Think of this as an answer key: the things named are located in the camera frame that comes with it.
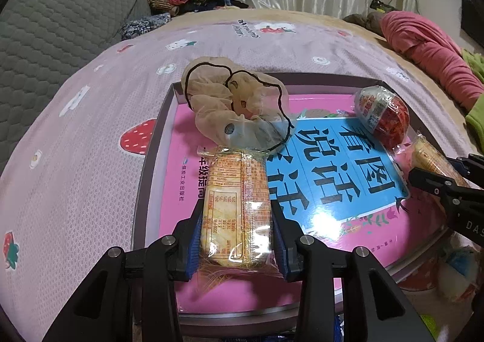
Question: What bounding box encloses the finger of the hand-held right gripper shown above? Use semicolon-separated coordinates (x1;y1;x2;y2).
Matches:
409;169;469;199
456;154;484;188

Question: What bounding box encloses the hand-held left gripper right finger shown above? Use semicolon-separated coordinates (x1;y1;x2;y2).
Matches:
270;198;435;342

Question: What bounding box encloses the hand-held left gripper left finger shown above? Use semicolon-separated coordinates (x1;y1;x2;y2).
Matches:
49;198;207;342

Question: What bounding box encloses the clear bread packet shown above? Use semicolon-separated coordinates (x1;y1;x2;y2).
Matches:
197;145;278;290
391;130;471;191

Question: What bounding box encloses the red egg-shaped snack packet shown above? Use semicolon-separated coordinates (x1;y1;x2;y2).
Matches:
353;85;411;151

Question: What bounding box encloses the blue snack packet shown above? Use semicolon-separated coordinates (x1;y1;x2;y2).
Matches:
329;314;346;342

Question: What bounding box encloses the green fuzzy scrunchie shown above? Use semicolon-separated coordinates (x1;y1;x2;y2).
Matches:
418;312;441;332

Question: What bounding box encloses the pink shallow box tray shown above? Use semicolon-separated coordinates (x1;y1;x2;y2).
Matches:
130;72;454;327

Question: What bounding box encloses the beige sheer scrunchie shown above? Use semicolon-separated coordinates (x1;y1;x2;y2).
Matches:
181;57;296;155

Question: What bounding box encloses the green fleece blanket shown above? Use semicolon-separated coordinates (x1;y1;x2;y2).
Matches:
462;49;484;154

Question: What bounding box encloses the pink quilt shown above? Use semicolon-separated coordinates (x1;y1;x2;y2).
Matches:
379;10;484;112

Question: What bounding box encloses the black television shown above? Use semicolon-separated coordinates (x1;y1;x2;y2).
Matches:
460;0;484;44

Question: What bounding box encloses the brown cloth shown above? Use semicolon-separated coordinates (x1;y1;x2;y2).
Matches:
342;11;384;34

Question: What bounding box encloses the purple strawberry print blanket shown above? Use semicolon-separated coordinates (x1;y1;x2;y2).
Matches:
0;19;484;342

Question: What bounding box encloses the dark floral cloth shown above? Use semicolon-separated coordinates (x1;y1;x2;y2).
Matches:
120;12;172;41

